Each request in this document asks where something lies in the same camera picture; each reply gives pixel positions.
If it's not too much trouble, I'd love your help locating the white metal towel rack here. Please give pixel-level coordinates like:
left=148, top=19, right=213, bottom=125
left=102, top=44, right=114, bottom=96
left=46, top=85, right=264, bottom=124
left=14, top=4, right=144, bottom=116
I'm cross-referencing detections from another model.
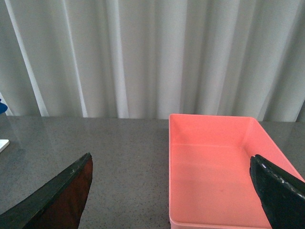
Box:
left=0, top=139, right=10, bottom=153

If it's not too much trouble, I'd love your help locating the blue microfiber cloth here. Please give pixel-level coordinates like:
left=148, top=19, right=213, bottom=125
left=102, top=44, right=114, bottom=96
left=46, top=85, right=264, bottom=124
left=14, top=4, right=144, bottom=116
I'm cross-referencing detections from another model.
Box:
left=0, top=99, right=8, bottom=114

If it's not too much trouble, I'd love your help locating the pink plastic bin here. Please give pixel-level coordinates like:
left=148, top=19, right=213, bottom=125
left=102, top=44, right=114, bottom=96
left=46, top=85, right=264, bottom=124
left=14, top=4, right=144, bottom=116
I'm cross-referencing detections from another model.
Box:
left=169, top=114, right=301, bottom=229

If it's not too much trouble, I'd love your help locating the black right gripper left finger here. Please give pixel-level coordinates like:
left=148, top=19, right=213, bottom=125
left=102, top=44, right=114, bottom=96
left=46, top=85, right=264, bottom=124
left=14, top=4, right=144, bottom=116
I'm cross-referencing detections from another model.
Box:
left=0, top=153, right=93, bottom=229

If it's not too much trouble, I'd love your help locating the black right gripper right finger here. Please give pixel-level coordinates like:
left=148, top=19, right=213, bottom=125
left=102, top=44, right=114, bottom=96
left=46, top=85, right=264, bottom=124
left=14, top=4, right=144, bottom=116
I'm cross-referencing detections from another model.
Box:
left=249, top=155, right=305, bottom=229

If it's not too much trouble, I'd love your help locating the white pleated curtain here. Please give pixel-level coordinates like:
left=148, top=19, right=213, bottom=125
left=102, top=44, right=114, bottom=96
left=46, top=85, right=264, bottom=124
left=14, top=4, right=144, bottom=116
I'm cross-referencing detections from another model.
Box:
left=0, top=0, right=305, bottom=122

